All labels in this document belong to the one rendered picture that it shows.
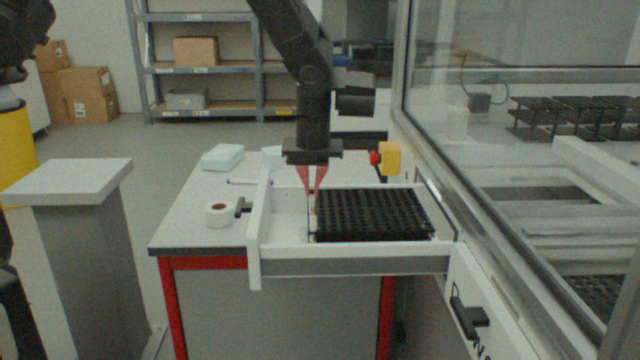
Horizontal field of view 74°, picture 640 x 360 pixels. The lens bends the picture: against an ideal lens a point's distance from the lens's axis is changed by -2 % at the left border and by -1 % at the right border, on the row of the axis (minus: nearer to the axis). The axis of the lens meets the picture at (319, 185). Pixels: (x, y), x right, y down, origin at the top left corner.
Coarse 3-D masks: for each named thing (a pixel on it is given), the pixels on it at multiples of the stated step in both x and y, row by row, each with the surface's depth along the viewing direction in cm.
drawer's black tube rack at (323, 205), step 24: (336, 192) 89; (360, 192) 89; (384, 192) 90; (408, 192) 90; (336, 216) 80; (360, 216) 80; (384, 216) 80; (408, 216) 80; (336, 240) 78; (360, 240) 78; (384, 240) 78; (408, 240) 77
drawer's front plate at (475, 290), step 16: (464, 256) 63; (448, 272) 69; (464, 272) 62; (480, 272) 59; (448, 288) 69; (464, 288) 62; (480, 288) 56; (448, 304) 69; (464, 304) 62; (480, 304) 56; (496, 304) 53; (496, 320) 51; (512, 320) 50; (480, 336) 56; (496, 336) 51; (512, 336) 48; (496, 352) 51; (512, 352) 47; (528, 352) 46
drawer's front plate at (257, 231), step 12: (264, 168) 94; (264, 180) 88; (264, 192) 83; (264, 204) 81; (252, 216) 74; (264, 216) 81; (252, 228) 70; (264, 228) 80; (252, 240) 68; (264, 240) 80; (252, 252) 69; (252, 264) 70; (252, 276) 71; (252, 288) 72
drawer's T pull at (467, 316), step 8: (456, 296) 57; (456, 304) 55; (456, 312) 55; (464, 312) 54; (472, 312) 54; (480, 312) 54; (464, 320) 53; (472, 320) 53; (480, 320) 53; (488, 320) 53; (464, 328) 52; (472, 328) 51; (464, 336) 52; (472, 336) 51
